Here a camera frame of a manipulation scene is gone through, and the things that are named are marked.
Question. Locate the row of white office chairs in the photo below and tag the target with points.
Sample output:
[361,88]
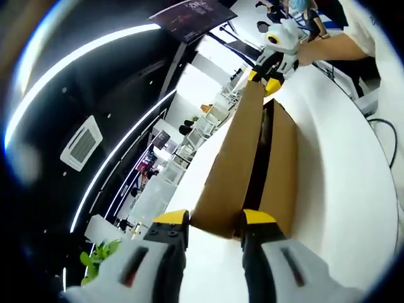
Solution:
[205,120]

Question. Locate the orange bag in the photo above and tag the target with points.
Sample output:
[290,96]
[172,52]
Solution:
[206,108]

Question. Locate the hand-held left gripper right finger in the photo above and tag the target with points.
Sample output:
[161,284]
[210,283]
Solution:
[284,271]

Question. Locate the blue screen stand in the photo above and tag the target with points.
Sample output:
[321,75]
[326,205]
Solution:
[240,47]

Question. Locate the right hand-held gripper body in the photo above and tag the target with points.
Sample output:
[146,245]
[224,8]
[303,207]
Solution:
[285,34]

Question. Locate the green potted plant white pot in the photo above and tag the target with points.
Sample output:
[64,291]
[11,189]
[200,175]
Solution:
[101,255]

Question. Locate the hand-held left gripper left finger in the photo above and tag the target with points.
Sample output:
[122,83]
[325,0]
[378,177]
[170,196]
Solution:
[142,271]

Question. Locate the person in white shirt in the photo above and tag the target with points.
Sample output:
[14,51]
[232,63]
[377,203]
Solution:
[363,25]

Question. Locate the curved ceiling light strip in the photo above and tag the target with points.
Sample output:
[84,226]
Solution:
[47,82]
[126,139]

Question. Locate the brown cardboard shoe box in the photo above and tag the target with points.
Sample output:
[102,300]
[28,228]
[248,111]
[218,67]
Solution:
[227,176]

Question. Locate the large dark hanging screen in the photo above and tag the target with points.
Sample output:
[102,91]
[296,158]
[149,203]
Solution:
[192,15]

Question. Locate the white ceiling air conditioner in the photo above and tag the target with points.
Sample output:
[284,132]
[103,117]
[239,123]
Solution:
[82,143]

